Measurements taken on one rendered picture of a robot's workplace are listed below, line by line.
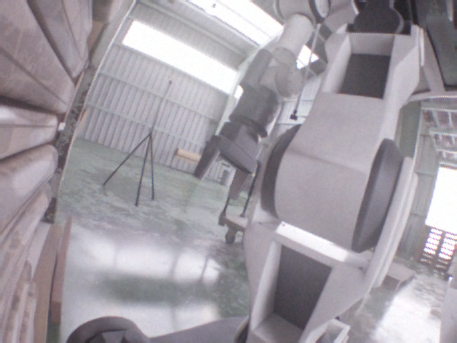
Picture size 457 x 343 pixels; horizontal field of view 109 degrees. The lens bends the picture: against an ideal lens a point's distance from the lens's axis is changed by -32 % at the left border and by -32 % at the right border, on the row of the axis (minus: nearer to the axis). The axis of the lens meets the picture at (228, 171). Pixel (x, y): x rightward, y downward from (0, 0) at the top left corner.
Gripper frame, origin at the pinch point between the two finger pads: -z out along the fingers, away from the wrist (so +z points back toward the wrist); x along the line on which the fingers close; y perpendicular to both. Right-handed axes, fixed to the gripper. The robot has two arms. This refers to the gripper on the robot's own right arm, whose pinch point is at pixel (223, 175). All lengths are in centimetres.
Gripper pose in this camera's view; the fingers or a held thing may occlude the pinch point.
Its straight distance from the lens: 45.6
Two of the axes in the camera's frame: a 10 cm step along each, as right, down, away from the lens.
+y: 7.0, 2.4, -6.8
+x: -5.6, -4.0, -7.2
